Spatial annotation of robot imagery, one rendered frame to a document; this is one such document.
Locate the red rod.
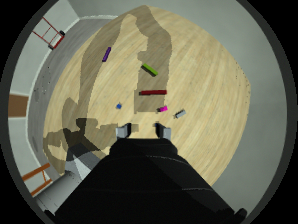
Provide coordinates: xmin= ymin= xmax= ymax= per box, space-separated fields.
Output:
xmin=141 ymin=90 xmax=167 ymax=95

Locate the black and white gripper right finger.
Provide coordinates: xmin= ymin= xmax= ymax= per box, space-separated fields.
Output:
xmin=156 ymin=123 xmax=171 ymax=141

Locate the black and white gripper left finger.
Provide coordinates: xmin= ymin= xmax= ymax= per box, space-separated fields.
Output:
xmin=116 ymin=123 xmax=131 ymax=141

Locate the lime green rod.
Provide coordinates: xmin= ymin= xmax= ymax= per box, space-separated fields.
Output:
xmin=143 ymin=63 xmax=158 ymax=76

